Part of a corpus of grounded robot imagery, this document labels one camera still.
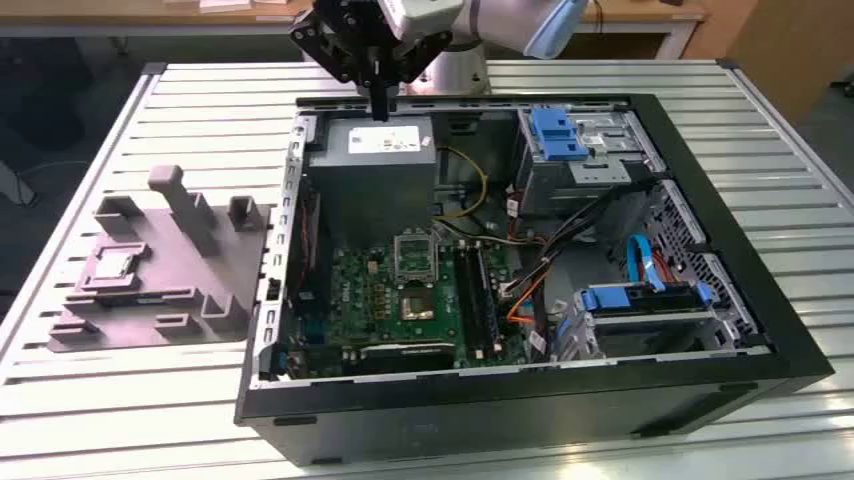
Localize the black graphics card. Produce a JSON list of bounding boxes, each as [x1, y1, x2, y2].
[[356, 341, 458, 374]]

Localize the grey parts rack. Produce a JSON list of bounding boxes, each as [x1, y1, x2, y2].
[[46, 164, 274, 354]]

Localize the dark RAM stick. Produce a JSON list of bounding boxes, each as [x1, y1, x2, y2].
[[91, 294, 172, 308]]

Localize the silver CPU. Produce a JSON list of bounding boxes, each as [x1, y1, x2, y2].
[[91, 252, 145, 280]]

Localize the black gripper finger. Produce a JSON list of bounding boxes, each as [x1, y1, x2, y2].
[[286, 9, 384, 123], [380, 30, 452, 123]]

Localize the black PC case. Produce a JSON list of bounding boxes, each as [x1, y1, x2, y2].
[[232, 92, 836, 469]]

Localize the blue plastic drive bracket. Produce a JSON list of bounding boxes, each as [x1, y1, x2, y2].
[[530, 107, 583, 162]]

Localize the wooden cabinet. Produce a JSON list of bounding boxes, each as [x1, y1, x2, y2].
[[683, 0, 854, 126]]

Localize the metal disk bay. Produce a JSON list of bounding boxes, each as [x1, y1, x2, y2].
[[552, 299, 768, 361]]

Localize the green motherboard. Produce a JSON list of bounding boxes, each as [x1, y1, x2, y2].
[[285, 234, 534, 381]]

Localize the CPU socket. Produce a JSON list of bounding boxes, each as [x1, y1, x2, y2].
[[396, 284, 441, 324]]

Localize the wooden desk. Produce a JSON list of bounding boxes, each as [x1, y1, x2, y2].
[[0, 0, 708, 61]]

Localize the red wire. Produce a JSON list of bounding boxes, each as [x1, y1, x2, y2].
[[649, 247, 688, 286]]

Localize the grey power supply unit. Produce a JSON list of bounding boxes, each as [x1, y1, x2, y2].
[[302, 117, 438, 251]]

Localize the metal drive cage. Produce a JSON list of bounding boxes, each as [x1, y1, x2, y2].
[[516, 107, 668, 216]]

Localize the hard disk in blue carrier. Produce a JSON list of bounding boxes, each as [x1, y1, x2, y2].
[[579, 282, 715, 316]]

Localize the orange wires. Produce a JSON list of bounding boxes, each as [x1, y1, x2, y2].
[[502, 294, 534, 329]]

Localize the metal socket cover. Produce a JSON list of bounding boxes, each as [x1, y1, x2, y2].
[[392, 227, 441, 286]]

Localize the yellow wire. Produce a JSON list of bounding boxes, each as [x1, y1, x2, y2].
[[432, 144, 489, 220]]

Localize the light blue wire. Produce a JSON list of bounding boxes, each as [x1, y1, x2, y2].
[[625, 232, 668, 295]]

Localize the black cable bundle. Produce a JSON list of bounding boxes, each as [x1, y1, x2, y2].
[[498, 177, 659, 301]]

